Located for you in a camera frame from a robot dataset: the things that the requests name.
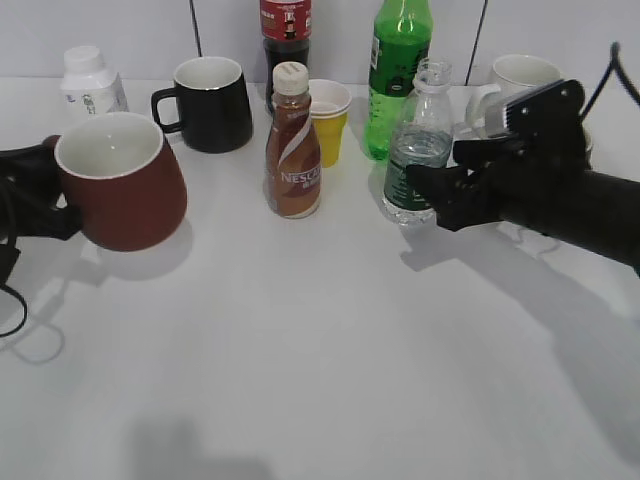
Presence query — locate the dark grey mug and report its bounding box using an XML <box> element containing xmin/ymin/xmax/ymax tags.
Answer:
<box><xmin>465</xmin><ymin>54</ymin><xmax>592</xmax><ymax>162</ymax></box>

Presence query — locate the white paper cup inner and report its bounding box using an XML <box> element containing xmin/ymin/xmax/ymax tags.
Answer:
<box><xmin>309</xmin><ymin>79</ymin><xmax>352</xmax><ymax>118</ymax></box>

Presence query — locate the white yogurt bottle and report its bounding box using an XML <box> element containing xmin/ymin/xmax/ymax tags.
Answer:
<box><xmin>60</xmin><ymin>45</ymin><xmax>129</xmax><ymax>121</ymax></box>

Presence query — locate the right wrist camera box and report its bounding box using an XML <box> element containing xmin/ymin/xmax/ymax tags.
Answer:
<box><xmin>479</xmin><ymin>79</ymin><xmax>587</xmax><ymax>153</ymax></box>

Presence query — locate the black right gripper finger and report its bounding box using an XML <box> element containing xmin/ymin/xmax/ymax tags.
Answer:
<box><xmin>405</xmin><ymin>164</ymin><xmax>493</xmax><ymax>231</ymax></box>
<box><xmin>452</xmin><ymin>137</ymin><xmax>525</xmax><ymax>168</ymax></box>

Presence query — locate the clear water bottle green label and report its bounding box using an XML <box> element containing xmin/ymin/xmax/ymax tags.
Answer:
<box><xmin>383</xmin><ymin>58</ymin><xmax>453</xmax><ymax>225</ymax></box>

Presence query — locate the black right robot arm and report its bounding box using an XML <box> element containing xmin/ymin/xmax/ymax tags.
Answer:
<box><xmin>405</xmin><ymin>124</ymin><xmax>639</xmax><ymax>269</ymax></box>

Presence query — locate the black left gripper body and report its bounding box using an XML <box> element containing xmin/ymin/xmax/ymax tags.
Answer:
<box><xmin>1</xmin><ymin>144</ymin><xmax>82</xmax><ymax>240</ymax></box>

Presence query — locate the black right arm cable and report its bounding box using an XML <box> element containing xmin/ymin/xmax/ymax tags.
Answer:
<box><xmin>579</xmin><ymin>41</ymin><xmax>640</xmax><ymax>121</ymax></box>

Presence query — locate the Nescafe coffee bottle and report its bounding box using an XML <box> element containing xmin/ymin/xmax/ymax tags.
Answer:
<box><xmin>265</xmin><ymin>61</ymin><xmax>322</xmax><ymax>218</ymax></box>

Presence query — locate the red mug white inside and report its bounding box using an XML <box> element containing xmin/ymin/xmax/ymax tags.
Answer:
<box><xmin>53</xmin><ymin>112</ymin><xmax>188</xmax><ymax>252</ymax></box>

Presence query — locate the cola bottle red label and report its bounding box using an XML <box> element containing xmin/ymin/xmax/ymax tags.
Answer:
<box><xmin>259</xmin><ymin>0</ymin><xmax>312</xmax><ymax>114</ymax></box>

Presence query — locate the black mug white inside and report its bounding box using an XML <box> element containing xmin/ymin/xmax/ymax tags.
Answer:
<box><xmin>151</xmin><ymin>57</ymin><xmax>253</xmax><ymax>154</ymax></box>

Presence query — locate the green soda bottle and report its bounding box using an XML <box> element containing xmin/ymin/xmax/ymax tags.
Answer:
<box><xmin>365</xmin><ymin>0</ymin><xmax>433</xmax><ymax>161</ymax></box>

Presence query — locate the yellow paper cup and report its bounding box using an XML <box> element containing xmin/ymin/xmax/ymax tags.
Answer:
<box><xmin>311</xmin><ymin>110</ymin><xmax>348</xmax><ymax>168</ymax></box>

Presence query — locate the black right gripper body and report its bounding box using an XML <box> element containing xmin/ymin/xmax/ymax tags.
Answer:
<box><xmin>482</xmin><ymin>147</ymin><xmax>591</xmax><ymax>225</ymax></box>

